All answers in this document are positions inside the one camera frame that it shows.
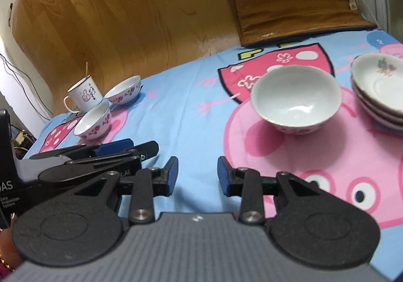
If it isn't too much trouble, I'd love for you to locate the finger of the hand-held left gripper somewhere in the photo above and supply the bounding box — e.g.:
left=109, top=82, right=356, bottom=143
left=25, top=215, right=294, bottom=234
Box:
left=64, top=140, right=159, bottom=165
left=30, top=139, right=134, bottom=160

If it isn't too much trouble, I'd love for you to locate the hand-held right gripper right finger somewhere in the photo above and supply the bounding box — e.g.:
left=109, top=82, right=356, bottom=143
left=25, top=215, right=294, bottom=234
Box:
left=217, top=157, right=318, bottom=224

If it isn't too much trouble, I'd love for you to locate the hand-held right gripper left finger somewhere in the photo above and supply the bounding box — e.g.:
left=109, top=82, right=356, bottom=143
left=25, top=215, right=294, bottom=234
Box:
left=74, top=157, right=179, bottom=223

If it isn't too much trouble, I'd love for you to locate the white bowl purple floral print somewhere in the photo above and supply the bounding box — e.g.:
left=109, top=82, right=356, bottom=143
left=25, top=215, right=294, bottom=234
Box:
left=251, top=65, right=343, bottom=135
left=104, top=75, right=142, bottom=105
left=74, top=101, right=112, bottom=140

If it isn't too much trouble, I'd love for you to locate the white plate floral print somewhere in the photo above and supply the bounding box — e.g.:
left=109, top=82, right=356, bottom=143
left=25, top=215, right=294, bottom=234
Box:
left=350, top=52, right=403, bottom=104
left=362, top=102, right=403, bottom=131
left=353, top=84, right=403, bottom=120

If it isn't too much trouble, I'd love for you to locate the person's left hand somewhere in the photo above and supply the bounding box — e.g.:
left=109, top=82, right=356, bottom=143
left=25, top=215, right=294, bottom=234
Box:
left=0, top=214, right=25, bottom=270

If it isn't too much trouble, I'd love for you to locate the cartoon pig printed blanket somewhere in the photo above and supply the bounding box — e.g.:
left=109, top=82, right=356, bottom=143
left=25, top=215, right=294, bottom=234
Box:
left=22, top=28, right=403, bottom=281

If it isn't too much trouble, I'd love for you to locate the white enamel mug thumb print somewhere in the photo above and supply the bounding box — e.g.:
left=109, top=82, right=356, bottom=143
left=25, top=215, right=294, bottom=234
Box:
left=63, top=76, right=103, bottom=113

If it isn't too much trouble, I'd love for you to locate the gold bracelet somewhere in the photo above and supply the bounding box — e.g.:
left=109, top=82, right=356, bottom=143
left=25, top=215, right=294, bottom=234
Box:
left=0, top=252, right=16, bottom=272

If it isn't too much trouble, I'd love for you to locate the black cable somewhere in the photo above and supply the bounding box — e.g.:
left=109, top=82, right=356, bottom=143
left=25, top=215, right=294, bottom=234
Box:
left=0, top=52, right=54, bottom=119

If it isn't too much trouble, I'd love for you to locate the wood-grain wall sheet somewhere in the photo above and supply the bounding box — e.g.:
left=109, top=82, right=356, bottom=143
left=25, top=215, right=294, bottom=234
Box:
left=8, top=0, right=243, bottom=119

